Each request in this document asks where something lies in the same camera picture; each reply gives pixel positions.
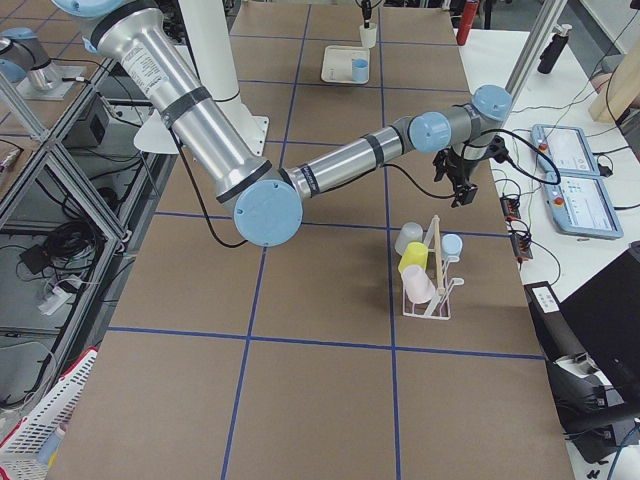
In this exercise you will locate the cream white cup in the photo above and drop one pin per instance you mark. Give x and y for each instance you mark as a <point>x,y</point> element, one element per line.
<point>368,35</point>

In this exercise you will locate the cream plastic tray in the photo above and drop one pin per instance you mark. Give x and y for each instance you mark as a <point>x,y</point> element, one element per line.
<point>336,65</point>

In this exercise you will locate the red cylinder bottle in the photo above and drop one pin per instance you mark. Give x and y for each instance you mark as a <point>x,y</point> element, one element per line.
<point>466,21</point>

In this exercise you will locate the blue cup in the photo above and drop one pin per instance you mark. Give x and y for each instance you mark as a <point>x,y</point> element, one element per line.
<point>360,71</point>
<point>452,246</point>

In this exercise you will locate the yellow plastic cup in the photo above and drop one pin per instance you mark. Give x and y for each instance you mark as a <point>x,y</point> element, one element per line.
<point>415,253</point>

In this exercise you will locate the aluminium frame post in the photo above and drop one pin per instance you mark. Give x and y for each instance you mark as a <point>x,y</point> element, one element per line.
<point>533,46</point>

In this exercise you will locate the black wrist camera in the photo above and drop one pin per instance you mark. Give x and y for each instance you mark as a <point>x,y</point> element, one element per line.
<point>497,150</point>

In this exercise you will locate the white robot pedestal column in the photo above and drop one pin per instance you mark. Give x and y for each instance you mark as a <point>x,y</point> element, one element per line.
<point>220,75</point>

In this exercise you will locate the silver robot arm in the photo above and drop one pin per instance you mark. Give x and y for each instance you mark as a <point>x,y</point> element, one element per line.
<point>266,203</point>

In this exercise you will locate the black bottle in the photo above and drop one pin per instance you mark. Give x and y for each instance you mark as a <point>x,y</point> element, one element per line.
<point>551,53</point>

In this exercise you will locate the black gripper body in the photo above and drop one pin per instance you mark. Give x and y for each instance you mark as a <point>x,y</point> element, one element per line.
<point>461,168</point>
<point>366,7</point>

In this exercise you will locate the white wire cup rack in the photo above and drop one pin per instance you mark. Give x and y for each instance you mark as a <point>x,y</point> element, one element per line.
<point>438,308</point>

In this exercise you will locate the pink plastic cup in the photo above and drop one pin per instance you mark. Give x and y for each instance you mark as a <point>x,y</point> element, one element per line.
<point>418,286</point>

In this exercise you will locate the white plastic basket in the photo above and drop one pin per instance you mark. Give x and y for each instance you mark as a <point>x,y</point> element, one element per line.
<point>31,447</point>

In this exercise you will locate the upper blue teach pendant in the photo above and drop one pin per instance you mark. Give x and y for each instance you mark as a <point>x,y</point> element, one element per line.
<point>566,146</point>

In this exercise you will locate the blue teach pendant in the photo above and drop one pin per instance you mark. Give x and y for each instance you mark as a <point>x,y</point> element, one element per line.
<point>579,205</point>
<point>566,146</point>

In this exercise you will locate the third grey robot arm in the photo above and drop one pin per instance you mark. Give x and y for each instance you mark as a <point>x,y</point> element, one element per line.
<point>26,63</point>

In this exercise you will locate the lower blue teach pendant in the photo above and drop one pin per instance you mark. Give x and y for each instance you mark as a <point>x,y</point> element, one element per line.
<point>579,205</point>

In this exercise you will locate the grey white cup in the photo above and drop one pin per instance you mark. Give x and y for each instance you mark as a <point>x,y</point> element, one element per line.
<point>409,232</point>

